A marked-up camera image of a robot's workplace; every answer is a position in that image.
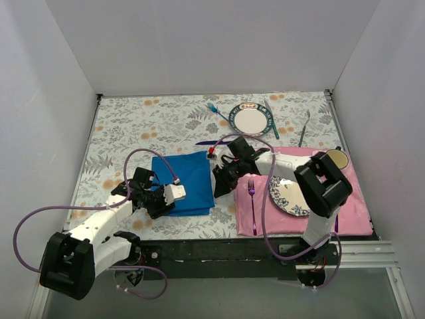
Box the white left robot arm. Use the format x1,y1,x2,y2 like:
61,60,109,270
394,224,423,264
40,167,186,300

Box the aluminium frame rail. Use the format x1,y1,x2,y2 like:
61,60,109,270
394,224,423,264
29,241,414,318

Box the purple knife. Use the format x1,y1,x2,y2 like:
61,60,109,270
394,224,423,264
195,140,231,146

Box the white plate teal rim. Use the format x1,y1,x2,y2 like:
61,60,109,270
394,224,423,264
228,102,272,136

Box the purple metallic spoon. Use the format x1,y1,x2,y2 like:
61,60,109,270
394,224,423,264
335,215,339,233

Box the cream ceramic mug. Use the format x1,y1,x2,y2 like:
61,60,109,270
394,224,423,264
326,147,349,169

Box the blue satin napkin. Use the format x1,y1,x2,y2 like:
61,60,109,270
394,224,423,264
165,151,214,217

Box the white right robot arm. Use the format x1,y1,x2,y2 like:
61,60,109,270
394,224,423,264
207,134,353,264

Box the pink floral placemat cloth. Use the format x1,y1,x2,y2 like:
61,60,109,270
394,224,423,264
234,156,373,236

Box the floral tablecloth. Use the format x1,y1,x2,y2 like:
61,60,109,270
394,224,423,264
64,92,342,229

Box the teal handled knife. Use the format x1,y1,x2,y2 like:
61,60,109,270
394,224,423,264
264,100,280,140

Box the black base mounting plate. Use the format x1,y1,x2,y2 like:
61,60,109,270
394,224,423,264
102,237,339,282

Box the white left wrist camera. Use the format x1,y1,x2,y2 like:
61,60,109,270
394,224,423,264
164,184,186,205

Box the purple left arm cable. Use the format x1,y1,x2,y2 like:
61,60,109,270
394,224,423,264
13,148,182,300

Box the blue floral dinner plate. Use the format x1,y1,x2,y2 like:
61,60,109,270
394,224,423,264
268,176,311,217

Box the blue fork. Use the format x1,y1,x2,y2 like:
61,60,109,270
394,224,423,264
207,102,228,122

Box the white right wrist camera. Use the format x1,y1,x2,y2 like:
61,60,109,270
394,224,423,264
207,147,225,168

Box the purple metallic fork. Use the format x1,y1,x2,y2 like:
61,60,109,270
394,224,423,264
248,179,257,236

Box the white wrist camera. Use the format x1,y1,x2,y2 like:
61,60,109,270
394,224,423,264
207,147,225,168
164,184,186,205

